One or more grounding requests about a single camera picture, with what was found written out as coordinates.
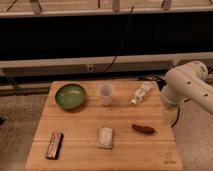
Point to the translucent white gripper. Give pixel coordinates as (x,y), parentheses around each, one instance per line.
(169,115)

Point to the red chili pepper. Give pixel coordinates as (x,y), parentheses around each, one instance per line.
(144,129)

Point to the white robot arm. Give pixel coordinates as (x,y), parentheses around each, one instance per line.
(186,81)

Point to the green ceramic bowl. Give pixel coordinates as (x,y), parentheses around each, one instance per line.
(70,96)

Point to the white plastic bottle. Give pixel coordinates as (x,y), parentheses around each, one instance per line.
(141,92)

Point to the brown chocolate bar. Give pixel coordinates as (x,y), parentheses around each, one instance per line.
(54,146)

